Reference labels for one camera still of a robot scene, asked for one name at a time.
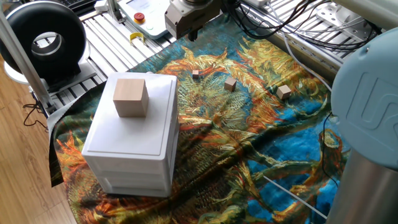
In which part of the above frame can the silver Schunk gripper body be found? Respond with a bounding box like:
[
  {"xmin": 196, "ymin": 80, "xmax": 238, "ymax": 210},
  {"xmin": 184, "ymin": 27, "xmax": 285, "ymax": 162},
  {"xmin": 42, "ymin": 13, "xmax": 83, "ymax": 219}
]
[{"xmin": 164, "ymin": 0, "xmax": 223, "ymax": 40}]

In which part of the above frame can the white plastic drawer cabinet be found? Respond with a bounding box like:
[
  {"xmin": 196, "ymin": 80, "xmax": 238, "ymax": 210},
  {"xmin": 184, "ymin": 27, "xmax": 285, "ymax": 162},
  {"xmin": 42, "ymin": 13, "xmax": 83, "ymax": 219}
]
[{"xmin": 81, "ymin": 71, "xmax": 181, "ymax": 198}]

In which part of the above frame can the white gripper mounting plate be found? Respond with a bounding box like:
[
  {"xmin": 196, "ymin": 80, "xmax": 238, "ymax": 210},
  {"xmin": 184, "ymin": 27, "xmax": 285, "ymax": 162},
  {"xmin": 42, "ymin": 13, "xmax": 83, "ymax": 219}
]
[{"xmin": 169, "ymin": 0, "xmax": 222, "ymax": 17}]

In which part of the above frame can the silver force torque sensor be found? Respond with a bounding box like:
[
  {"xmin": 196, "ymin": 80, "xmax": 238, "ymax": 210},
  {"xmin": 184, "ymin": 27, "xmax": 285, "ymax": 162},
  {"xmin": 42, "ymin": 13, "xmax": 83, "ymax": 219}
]
[{"xmin": 183, "ymin": 0, "xmax": 213, "ymax": 6}]

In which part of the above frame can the teach pendant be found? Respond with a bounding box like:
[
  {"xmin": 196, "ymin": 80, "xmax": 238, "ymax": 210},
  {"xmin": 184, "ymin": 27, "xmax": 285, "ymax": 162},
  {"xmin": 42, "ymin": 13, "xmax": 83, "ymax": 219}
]
[{"xmin": 118, "ymin": 0, "xmax": 171, "ymax": 40}]

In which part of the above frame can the yellow tape piece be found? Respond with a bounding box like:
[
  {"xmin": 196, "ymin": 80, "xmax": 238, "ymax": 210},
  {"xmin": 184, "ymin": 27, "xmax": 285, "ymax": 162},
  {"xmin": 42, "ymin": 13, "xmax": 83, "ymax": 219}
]
[{"xmin": 129, "ymin": 31, "xmax": 146, "ymax": 44}]

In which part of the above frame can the small wooden cube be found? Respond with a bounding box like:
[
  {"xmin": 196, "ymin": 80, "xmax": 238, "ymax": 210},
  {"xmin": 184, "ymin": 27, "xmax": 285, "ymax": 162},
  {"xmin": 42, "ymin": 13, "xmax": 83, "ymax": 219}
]
[
  {"xmin": 224, "ymin": 77, "xmax": 238, "ymax": 93},
  {"xmin": 276, "ymin": 84, "xmax": 292, "ymax": 101}
]

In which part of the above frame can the large wooden cube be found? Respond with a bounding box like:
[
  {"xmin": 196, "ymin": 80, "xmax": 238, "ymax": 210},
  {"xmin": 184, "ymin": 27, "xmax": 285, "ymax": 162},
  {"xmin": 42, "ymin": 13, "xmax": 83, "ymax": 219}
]
[{"xmin": 112, "ymin": 78, "xmax": 150, "ymax": 118}]

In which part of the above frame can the sunflower painting cloth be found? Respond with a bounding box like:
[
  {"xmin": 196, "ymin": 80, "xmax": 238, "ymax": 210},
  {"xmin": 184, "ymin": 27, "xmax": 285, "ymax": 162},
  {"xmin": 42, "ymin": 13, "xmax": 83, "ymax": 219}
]
[{"xmin": 46, "ymin": 14, "xmax": 352, "ymax": 224}]

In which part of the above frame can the black cable bundle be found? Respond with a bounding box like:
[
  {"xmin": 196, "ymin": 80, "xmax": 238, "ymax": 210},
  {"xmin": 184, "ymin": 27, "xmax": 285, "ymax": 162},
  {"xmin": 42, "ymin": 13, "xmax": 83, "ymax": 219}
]
[{"xmin": 222, "ymin": 0, "xmax": 380, "ymax": 53}]

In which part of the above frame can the grey cable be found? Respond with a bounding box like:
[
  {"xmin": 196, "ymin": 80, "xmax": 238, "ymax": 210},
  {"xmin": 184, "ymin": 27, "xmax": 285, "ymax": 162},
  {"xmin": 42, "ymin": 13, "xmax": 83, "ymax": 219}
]
[{"xmin": 269, "ymin": 3, "xmax": 333, "ymax": 93}]

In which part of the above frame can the aluminium post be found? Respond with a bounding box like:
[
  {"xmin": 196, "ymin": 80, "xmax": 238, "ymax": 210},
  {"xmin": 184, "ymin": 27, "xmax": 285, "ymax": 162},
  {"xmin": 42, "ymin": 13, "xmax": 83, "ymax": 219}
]
[{"xmin": 0, "ymin": 9, "xmax": 56, "ymax": 110}]

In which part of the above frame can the black ring shaped device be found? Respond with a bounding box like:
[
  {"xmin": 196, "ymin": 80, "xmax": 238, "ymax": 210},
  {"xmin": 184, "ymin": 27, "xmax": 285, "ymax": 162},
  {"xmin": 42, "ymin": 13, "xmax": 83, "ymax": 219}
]
[{"xmin": 0, "ymin": 1, "xmax": 97, "ymax": 91}]

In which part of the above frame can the thin black cable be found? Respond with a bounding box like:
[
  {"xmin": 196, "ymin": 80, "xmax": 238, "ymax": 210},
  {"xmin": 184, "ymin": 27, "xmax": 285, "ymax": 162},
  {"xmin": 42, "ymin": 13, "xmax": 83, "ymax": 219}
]
[{"xmin": 320, "ymin": 111, "xmax": 340, "ymax": 188}]

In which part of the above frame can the black floor cable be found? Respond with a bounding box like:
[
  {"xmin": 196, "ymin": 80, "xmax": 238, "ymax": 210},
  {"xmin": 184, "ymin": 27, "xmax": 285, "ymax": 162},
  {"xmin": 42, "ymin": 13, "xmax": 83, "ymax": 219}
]
[{"xmin": 22, "ymin": 102, "xmax": 48, "ymax": 128}]

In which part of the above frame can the white thin cable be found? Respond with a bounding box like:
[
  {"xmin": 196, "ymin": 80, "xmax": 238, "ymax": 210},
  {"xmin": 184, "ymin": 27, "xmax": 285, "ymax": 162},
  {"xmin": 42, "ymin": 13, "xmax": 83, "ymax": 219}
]
[{"xmin": 262, "ymin": 175, "xmax": 328, "ymax": 220}]

